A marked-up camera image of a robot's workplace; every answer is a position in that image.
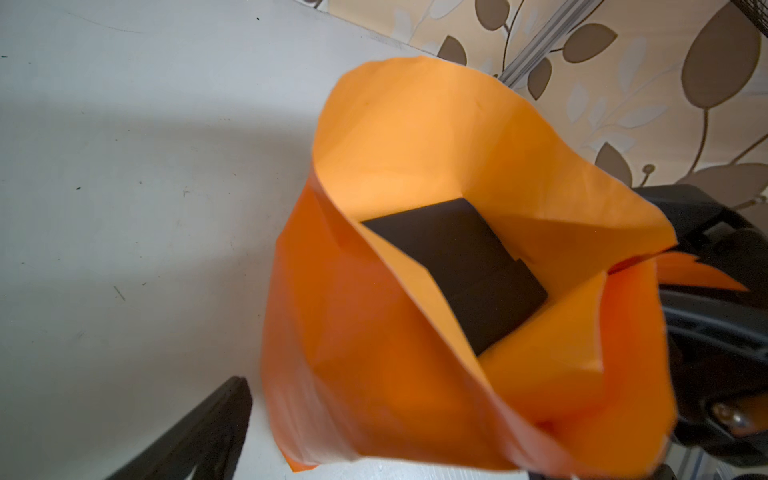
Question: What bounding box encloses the orange wrapping paper sheet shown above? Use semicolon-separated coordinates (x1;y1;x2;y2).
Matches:
261;57;747;479

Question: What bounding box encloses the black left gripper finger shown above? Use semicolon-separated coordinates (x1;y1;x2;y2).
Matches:
108;376;252;480

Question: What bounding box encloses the aluminium frame right post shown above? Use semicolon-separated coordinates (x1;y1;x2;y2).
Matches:
497;0;603;88

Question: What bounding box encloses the dark navy gift box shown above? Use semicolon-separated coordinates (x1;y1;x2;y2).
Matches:
363;198;548;355

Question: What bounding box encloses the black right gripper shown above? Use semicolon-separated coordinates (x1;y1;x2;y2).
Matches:
635;184;767;468

